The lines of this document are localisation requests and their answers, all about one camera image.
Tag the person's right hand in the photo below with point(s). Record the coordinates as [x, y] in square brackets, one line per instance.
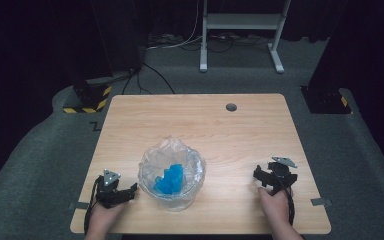
[275, 206]

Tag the black stand with dark base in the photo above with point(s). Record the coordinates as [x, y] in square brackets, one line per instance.
[326, 98]

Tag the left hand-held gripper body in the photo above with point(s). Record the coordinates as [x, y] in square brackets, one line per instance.
[108, 191]

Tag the white metal stand frame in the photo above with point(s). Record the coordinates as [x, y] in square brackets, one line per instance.
[243, 20]

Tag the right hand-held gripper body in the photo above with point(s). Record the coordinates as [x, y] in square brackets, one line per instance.
[281, 175]

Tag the grey tape strip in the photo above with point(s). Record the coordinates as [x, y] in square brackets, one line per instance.
[79, 205]
[321, 201]

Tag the crumpled blue plastic wrapper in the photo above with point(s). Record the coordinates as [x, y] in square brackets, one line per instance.
[170, 180]

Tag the black stand with hazard-striped base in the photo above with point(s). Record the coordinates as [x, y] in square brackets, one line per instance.
[90, 96]

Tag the person's left hand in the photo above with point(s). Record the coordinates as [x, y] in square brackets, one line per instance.
[108, 216]

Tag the clear plastic trash bag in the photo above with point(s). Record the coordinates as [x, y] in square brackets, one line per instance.
[171, 156]

